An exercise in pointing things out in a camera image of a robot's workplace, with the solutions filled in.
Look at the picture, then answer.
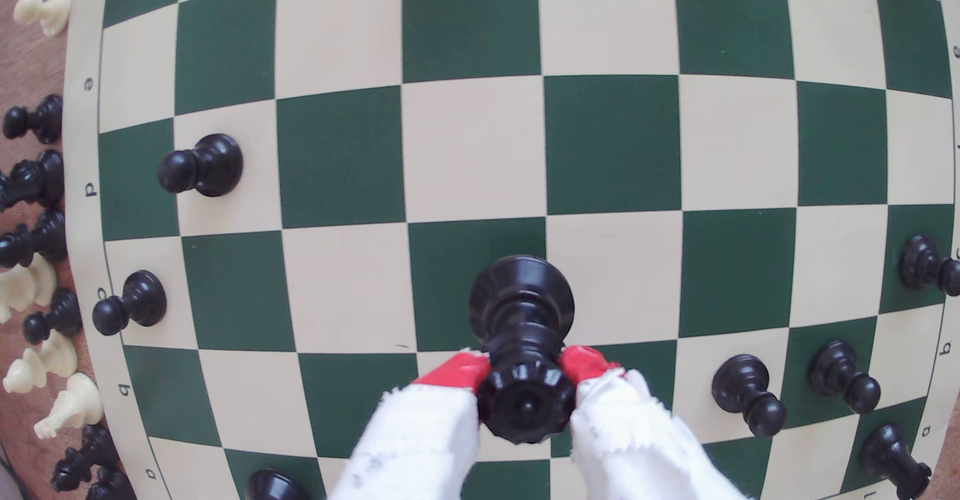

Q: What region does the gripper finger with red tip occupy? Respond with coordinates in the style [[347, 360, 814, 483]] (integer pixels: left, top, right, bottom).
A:
[[561, 346, 744, 500], [330, 351, 492, 500]]

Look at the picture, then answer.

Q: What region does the black chess queen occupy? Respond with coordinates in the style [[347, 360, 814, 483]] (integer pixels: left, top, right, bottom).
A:
[[468, 254, 577, 444]]

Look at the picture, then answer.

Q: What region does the black chess pawn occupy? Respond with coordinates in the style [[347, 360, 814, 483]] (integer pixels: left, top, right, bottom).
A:
[[900, 235, 960, 297], [92, 270, 168, 336], [809, 339, 882, 414], [2, 95, 64, 145], [711, 354, 788, 438], [157, 134, 244, 198], [22, 289, 84, 345], [859, 423, 933, 500]]

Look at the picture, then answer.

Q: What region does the black chess piece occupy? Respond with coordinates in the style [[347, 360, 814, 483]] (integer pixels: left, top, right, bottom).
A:
[[244, 469, 310, 500], [86, 466, 138, 500], [0, 149, 66, 213], [51, 423, 120, 492], [0, 209, 69, 268]]

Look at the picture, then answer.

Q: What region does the green and cream chess board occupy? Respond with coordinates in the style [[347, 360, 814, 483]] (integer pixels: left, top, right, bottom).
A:
[[63, 0, 960, 500]]

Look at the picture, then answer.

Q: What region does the white chess piece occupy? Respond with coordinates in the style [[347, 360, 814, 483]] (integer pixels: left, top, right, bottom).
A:
[[12, 0, 74, 37], [0, 254, 57, 324]]

